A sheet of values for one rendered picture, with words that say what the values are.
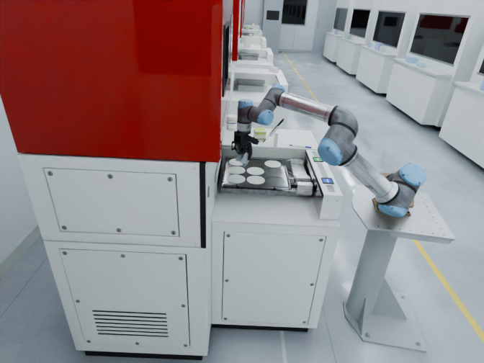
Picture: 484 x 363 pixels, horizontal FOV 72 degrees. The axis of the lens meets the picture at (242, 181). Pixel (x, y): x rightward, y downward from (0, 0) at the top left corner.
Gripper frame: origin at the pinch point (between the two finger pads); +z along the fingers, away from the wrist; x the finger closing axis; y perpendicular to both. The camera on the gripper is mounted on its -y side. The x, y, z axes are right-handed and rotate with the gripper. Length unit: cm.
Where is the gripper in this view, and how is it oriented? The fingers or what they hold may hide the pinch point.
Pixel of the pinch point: (245, 163)
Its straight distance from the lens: 180.9
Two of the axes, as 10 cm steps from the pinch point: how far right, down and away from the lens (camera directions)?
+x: 6.4, 3.9, -6.6
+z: -0.5, 8.8, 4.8
